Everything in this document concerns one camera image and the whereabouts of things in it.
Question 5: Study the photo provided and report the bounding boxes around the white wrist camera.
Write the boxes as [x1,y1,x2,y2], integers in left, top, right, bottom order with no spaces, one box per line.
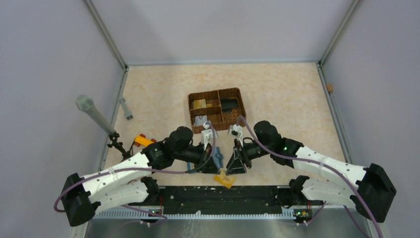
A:
[228,124,243,146]
[201,121,218,150]

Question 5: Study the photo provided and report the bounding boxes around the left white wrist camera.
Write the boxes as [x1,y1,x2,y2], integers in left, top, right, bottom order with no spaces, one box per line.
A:
[201,121,218,150]

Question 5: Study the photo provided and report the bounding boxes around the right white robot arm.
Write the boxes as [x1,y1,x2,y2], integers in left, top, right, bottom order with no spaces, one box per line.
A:
[226,120,397,223]

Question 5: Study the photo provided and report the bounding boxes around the grey metal tube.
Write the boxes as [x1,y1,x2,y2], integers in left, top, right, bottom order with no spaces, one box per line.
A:
[75,95,116,135]

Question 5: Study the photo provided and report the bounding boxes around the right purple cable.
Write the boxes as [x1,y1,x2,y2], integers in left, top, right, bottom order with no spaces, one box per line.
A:
[237,116,384,238]

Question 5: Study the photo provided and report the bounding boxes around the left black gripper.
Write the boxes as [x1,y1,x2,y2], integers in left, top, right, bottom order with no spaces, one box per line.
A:
[173,141,220,175]

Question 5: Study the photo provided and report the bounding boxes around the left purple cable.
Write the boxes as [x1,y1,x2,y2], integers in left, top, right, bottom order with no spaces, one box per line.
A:
[53,122,217,226]

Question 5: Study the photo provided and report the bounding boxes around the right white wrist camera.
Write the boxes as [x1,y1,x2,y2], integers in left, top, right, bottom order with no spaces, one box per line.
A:
[228,124,243,146]

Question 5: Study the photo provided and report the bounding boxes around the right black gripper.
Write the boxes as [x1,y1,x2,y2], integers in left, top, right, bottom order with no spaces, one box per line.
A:
[226,138,272,175]

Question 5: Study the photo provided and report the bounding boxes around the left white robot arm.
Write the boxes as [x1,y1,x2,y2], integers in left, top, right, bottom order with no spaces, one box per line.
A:
[54,123,218,227]

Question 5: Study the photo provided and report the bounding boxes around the woven wicker tray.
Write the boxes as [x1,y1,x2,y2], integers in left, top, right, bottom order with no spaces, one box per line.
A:
[187,87,247,134]

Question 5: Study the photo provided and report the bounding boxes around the blue leather card holder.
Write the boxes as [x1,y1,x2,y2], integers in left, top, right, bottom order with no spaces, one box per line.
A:
[191,147,224,174]

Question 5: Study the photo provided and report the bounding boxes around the black tube clamp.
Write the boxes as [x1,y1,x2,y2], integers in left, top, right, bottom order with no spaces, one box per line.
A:
[107,132,131,160]

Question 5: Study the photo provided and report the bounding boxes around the black VIP card stack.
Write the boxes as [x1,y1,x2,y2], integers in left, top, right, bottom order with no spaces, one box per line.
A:
[220,98,238,113]

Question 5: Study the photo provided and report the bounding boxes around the purple cable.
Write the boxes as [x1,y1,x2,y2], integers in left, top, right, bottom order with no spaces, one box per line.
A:
[237,116,384,238]
[53,122,217,226]

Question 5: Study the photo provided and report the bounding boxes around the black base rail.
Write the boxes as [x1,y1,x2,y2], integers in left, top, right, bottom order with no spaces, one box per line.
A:
[152,186,295,215]

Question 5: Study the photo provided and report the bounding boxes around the gold credit card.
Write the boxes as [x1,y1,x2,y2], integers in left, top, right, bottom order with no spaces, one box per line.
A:
[213,169,237,189]

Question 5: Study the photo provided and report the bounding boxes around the yellow red toy car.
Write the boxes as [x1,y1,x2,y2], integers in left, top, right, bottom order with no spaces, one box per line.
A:
[134,134,156,147]

